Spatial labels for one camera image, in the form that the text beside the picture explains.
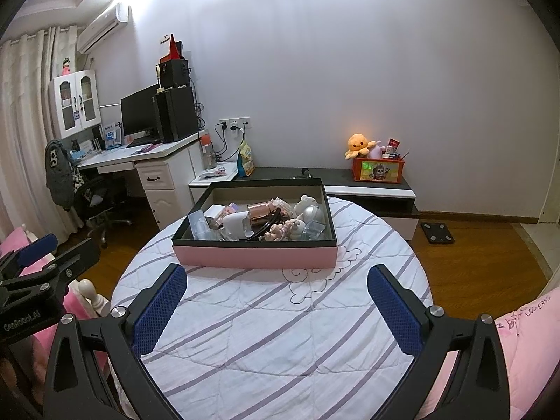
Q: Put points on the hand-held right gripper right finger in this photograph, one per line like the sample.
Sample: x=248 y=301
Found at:
x=393 y=310

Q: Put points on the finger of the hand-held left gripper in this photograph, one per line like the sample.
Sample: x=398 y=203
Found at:
x=39 y=247
x=78 y=256

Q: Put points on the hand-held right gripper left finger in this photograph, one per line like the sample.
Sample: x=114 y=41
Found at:
x=157 y=310

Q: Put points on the white plastic container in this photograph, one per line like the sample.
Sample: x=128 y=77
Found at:
x=234 y=226

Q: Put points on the small white box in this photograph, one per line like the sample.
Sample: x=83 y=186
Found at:
x=215 y=211

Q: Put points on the pink storage box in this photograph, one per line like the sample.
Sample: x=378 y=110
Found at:
x=262 y=257

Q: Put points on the black headband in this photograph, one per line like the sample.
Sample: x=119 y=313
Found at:
x=258 y=232

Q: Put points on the pink pillow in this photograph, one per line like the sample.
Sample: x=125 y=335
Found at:
x=11 y=243

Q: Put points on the white bedpost knob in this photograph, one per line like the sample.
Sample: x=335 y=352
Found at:
x=89 y=291

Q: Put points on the black office chair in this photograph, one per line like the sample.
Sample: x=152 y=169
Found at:
x=98 y=197

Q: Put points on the black bathroom scale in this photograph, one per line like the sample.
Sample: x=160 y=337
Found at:
x=437 y=232

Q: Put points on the clear plastic case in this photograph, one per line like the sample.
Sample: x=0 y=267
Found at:
x=202 y=227

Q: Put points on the beige curtain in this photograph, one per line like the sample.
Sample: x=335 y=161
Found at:
x=26 y=140

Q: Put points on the teal glass container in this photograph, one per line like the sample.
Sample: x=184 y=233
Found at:
x=315 y=229

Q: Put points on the white desk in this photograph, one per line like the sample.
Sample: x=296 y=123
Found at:
x=162 y=179

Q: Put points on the white striped bed cover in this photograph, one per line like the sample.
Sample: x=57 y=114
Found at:
x=284 y=358

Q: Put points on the blue and white box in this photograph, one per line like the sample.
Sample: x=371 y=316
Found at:
x=113 y=135

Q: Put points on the black and white low cabinet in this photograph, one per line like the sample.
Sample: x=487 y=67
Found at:
x=372 y=183

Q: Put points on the black keyboard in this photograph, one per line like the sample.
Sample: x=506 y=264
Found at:
x=142 y=141

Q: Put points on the white bear figurine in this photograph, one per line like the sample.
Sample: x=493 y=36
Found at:
x=308 y=210

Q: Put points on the pink quilt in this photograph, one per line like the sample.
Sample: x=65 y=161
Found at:
x=525 y=337

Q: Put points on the orange printed storage bin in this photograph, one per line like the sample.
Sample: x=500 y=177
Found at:
x=378 y=170

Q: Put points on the rose gold canister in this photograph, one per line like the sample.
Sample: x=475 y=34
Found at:
x=260 y=212

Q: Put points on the papers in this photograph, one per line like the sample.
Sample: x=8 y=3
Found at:
x=218 y=171

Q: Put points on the black computer monitor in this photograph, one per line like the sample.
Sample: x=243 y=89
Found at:
x=138 y=111

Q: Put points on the pink plush toy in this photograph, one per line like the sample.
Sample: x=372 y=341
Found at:
x=376 y=151

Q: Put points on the red card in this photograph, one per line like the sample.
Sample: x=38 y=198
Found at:
x=393 y=144

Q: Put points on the orange-capped bottle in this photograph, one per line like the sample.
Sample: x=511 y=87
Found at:
x=208 y=151

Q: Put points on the orange octopus plush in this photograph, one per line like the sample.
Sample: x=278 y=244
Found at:
x=358 y=142

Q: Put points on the black computer tower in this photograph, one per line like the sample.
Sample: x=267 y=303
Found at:
x=177 y=113

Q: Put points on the white glass-door cabinet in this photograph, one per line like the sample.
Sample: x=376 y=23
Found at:
x=74 y=76

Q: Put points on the yellow blue snack bag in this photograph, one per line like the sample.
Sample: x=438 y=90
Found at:
x=246 y=159

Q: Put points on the small pink doll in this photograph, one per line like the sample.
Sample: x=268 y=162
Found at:
x=67 y=68

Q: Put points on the black speaker box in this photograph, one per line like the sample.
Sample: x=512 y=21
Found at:
x=175 y=74

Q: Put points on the red triangular box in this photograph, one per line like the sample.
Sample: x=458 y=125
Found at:
x=173 y=52

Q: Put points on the white air conditioner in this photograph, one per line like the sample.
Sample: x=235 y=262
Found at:
x=103 y=28

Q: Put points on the white wall outlet strip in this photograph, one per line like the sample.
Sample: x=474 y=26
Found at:
x=234 y=122

